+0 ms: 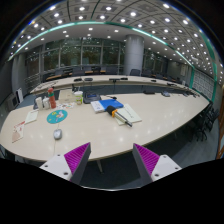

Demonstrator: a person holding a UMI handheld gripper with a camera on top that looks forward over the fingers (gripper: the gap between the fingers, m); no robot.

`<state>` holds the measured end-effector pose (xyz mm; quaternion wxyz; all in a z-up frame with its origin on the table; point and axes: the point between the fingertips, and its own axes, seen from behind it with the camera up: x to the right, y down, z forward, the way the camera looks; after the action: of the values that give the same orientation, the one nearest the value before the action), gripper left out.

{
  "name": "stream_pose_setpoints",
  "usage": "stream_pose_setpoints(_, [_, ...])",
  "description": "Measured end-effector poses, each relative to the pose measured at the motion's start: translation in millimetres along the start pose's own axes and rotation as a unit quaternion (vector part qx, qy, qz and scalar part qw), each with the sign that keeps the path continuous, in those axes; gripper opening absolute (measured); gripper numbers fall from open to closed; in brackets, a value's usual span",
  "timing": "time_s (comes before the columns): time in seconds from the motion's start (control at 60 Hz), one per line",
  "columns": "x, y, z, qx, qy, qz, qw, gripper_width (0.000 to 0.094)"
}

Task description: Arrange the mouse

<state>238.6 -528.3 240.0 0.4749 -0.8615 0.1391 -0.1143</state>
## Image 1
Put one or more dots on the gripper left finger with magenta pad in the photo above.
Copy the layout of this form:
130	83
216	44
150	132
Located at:
69	166

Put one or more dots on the dark desk phone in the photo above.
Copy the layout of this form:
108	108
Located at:
90	97

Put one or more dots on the pale green paper sheet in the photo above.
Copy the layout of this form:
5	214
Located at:
129	114

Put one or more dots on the red bottle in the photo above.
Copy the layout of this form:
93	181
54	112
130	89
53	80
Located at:
51	98

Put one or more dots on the white paper cup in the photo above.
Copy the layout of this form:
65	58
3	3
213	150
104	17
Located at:
78	97

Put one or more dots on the black office chair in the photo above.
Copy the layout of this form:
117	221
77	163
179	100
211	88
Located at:
204	122

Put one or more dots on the white booklet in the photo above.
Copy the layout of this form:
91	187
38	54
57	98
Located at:
97	106

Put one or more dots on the grey round pillar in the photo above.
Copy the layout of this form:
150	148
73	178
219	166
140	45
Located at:
134	50

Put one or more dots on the round teal mouse pad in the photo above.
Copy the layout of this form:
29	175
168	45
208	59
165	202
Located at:
57	116

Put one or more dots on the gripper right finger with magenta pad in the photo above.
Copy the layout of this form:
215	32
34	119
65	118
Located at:
152	166

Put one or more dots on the black and silver umbrella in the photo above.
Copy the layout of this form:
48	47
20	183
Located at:
114	113

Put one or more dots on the blue folder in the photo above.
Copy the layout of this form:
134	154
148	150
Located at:
111	102

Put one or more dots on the white paper sheet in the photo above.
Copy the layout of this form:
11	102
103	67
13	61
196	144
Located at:
31	116

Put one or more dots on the white container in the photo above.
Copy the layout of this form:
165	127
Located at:
39	103

